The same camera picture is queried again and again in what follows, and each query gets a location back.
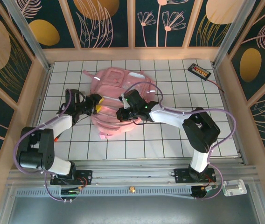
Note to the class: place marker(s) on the clear plastic bracket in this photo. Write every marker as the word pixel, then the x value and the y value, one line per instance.
pixel 234 187

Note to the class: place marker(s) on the black charger board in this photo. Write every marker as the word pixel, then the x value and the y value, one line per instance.
pixel 199 71

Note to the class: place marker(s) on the aluminium frame post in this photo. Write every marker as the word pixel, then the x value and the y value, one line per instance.
pixel 26 30
pixel 234 30

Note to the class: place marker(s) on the pink backpack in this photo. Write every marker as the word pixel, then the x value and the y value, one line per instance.
pixel 110 93

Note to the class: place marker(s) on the brass knob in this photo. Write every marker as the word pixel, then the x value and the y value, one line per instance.
pixel 131 189

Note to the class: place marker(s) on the black controller board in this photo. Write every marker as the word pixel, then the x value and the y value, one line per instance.
pixel 200 191
pixel 69 191

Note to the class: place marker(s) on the red black utility knife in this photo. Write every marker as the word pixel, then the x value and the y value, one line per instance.
pixel 56 139

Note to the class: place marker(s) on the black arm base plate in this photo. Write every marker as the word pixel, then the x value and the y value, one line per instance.
pixel 85 175
pixel 181 175

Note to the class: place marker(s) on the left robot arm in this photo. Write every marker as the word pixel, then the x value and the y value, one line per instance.
pixel 57 123

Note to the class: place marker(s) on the grey metal panel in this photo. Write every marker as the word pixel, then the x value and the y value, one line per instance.
pixel 132 210

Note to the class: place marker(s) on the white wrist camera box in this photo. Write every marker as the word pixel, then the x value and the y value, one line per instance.
pixel 125 101

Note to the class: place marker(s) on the aluminium mounting rail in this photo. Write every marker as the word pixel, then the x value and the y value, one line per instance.
pixel 127 173

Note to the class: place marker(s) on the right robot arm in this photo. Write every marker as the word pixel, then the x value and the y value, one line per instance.
pixel 169 115

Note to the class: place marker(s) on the white grid pattern mat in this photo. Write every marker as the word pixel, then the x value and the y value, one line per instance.
pixel 146 144

